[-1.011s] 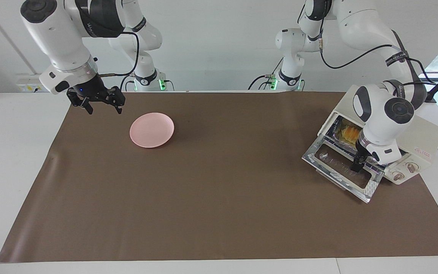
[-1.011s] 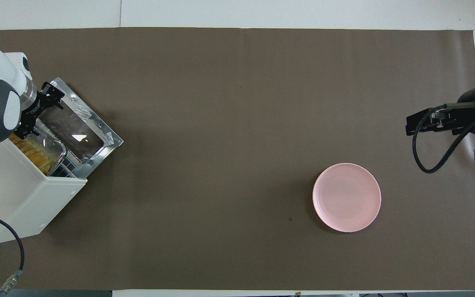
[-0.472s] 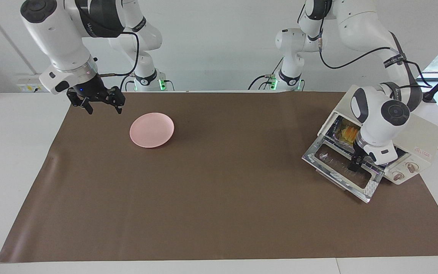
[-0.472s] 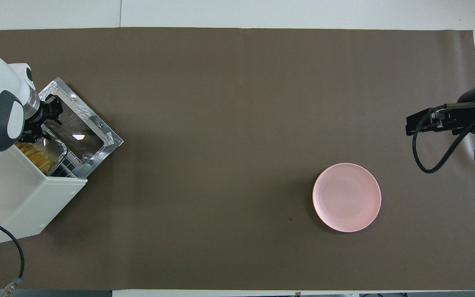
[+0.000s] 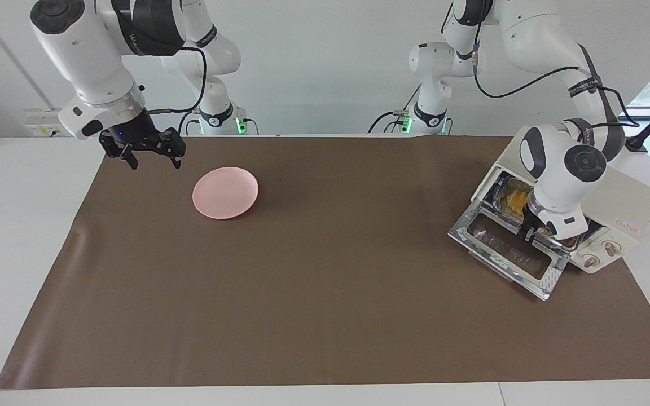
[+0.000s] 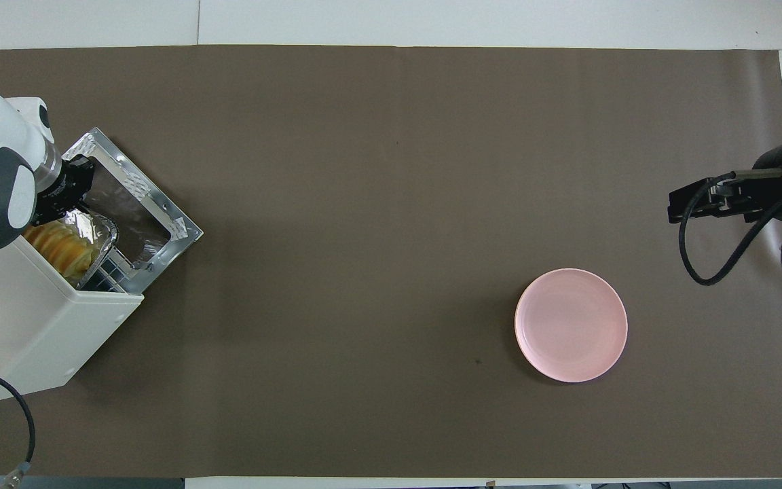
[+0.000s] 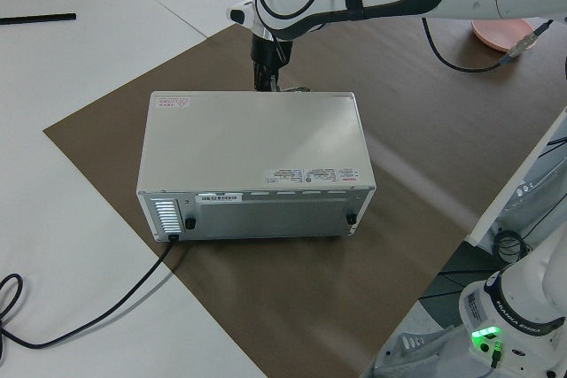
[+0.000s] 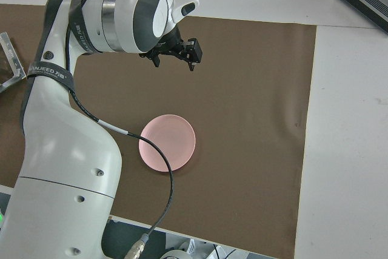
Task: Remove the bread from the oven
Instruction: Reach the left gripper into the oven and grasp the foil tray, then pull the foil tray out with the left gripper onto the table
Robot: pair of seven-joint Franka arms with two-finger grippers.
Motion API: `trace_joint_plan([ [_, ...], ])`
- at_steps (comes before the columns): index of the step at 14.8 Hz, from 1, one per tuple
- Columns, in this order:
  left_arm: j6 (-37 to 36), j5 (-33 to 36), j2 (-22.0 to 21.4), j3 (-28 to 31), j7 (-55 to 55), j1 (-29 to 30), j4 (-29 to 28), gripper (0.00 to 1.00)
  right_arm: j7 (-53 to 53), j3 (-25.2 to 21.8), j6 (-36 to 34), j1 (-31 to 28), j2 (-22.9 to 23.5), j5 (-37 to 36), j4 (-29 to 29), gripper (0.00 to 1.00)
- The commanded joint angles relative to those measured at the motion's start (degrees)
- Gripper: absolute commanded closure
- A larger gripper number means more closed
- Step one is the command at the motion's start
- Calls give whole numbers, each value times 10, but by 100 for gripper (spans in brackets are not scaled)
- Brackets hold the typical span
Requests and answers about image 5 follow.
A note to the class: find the brown table mat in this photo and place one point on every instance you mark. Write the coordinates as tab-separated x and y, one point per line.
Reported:
325	293

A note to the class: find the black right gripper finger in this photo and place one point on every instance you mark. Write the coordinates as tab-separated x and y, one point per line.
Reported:
175	159
131	159

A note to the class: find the pink round plate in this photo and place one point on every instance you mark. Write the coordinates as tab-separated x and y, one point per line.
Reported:
225	193

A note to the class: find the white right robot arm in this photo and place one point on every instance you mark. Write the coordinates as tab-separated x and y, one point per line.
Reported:
93	56

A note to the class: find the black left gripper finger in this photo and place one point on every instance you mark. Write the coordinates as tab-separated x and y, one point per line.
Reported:
552	237
527	232

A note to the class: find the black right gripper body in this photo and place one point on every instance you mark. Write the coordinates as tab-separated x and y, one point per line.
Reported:
144	138

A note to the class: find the white toaster oven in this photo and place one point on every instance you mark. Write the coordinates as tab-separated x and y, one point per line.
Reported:
624	197

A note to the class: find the brown oven knob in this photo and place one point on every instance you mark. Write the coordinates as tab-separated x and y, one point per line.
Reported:
611	247
590	260

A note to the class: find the white wall socket strip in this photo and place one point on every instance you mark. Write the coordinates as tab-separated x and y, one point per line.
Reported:
45	124

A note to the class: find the yellow sliced bread loaf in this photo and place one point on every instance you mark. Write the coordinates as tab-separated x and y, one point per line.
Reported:
514	198

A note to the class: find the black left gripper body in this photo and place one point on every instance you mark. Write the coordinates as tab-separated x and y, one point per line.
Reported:
535	221

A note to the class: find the glass oven door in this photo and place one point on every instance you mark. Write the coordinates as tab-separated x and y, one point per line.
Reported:
505	254

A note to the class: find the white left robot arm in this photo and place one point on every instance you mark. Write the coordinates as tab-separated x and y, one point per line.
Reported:
562	163

